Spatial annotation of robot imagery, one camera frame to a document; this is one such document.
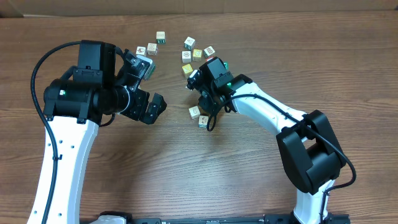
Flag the white block blue side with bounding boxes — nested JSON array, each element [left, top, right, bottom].
[[198, 115, 209, 128]]

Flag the white block snail picture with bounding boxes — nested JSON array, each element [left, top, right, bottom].
[[188, 106, 201, 119]]

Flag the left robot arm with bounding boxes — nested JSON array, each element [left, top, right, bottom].
[[28, 40, 167, 223]]

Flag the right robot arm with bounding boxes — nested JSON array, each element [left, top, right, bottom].
[[187, 57, 349, 223]]

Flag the white block yellow sides bird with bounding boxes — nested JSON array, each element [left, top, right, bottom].
[[136, 46, 147, 57]]

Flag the white block beside bird block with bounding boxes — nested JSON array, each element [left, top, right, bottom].
[[147, 43, 158, 55]]

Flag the yellow top block lower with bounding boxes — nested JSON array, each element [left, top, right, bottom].
[[182, 63, 193, 78]]

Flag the white block green 21 side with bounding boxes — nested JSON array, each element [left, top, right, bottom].
[[156, 31, 165, 44]]

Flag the yellow top block upper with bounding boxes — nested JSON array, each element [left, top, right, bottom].
[[192, 49, 203, 62]]

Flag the white block dark green side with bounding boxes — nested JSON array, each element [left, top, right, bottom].
[[203, 46, 215, 58]]

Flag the white block brown drawing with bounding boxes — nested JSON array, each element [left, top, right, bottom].
[[182, 51, 192, 63]]

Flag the white block teal side top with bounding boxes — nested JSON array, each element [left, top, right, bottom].
[[184, 37, 196, 50]]

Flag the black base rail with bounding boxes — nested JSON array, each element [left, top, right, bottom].
[[79, 211, 351, 224]]

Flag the cardboard wall panel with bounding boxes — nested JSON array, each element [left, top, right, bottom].
[[1, 0, 397, 17]]

